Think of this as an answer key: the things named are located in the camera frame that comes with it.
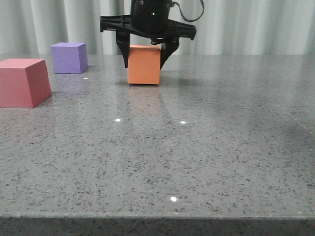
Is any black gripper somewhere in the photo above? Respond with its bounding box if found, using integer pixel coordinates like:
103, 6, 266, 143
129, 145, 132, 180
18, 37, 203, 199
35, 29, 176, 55
100, 0, 196, 69

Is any orange foam block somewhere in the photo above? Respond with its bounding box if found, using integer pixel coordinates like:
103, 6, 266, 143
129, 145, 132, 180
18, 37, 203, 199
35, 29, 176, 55
127, 45, 160, 85

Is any purple foam block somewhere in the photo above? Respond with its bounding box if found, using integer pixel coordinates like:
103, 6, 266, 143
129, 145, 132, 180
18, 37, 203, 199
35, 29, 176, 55
50, 42, 88, 74

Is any pale green curtain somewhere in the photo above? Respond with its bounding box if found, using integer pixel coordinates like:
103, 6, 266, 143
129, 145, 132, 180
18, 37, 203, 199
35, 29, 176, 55
0, 0, 315, 55

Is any red foam block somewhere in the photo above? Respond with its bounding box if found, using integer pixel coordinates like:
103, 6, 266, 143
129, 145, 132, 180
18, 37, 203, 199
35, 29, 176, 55
0, 59, 52, 108

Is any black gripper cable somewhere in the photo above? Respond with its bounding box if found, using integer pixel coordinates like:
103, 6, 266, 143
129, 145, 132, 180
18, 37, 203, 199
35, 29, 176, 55
170, 0, 205, 22

